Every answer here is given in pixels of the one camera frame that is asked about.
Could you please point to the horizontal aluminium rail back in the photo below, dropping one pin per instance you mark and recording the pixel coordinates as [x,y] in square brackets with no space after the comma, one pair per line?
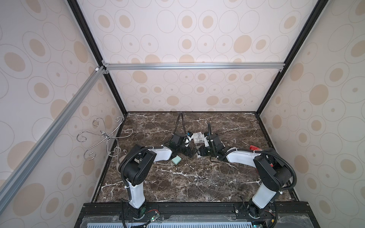
[195,66]

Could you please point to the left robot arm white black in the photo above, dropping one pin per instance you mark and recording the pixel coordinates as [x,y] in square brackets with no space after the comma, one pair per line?
[136,165]

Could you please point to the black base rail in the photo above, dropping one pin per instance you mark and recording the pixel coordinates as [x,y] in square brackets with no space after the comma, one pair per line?
[196,215]

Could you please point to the mint green box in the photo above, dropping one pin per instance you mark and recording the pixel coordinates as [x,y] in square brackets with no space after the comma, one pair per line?
[176,160]

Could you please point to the red snack bag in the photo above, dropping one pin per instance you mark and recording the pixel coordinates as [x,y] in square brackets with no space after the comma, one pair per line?
[254,148]

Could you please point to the diagonal aluminium rail left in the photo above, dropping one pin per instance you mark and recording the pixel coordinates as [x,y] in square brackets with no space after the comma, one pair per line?
[25,168]

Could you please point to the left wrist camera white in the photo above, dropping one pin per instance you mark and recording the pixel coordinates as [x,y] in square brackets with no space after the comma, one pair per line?
[188,138]

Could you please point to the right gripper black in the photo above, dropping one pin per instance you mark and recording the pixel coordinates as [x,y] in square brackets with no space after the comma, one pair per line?
[202,150]

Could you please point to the white gift box grey bow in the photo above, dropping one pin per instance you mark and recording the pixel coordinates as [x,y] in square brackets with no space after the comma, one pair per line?
[198,138]

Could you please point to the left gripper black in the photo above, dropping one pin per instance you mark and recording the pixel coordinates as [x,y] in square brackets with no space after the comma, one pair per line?
[192,153]

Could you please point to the silver wire jewelry stand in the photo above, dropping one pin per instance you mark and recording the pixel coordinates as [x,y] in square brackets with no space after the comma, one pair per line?
[111,141]

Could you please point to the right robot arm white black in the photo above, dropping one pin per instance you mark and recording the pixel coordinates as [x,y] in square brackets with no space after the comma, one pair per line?
[275,173]

